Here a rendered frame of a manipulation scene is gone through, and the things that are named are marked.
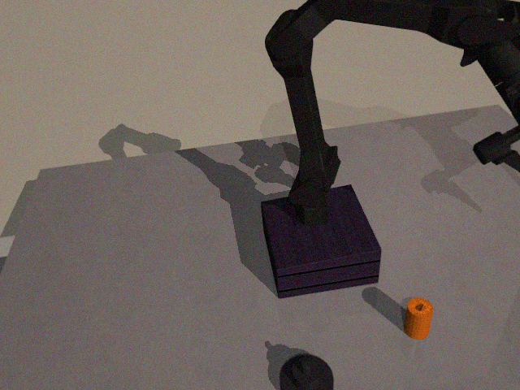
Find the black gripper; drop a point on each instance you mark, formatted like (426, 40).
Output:
(496, 148)

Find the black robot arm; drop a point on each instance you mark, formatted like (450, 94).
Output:
(470, 25)

